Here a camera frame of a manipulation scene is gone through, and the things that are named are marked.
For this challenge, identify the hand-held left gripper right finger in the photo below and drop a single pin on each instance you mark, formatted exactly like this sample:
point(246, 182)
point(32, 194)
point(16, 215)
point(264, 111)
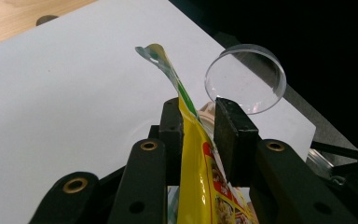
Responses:
point(234, 140)

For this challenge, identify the black metal stand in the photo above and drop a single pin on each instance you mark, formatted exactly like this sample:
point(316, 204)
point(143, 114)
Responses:
point(335, 149)

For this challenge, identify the metal floor rail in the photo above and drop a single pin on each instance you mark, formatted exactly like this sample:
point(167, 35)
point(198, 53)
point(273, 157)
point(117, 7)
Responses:
point(318, 162)

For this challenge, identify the white paper sheet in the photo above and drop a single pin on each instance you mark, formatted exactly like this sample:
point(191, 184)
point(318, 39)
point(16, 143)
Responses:
point(59, 93)

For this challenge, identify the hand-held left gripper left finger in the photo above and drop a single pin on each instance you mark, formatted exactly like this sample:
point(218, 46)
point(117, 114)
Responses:
point(171, 137)

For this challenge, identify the clear glass jar with lid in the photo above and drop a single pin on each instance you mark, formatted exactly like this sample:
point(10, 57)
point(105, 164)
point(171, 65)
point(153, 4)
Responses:
point(245, 81)

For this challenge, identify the yellow spouted seasoning pouch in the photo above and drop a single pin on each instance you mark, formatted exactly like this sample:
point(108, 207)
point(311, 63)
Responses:
point(195, 161)

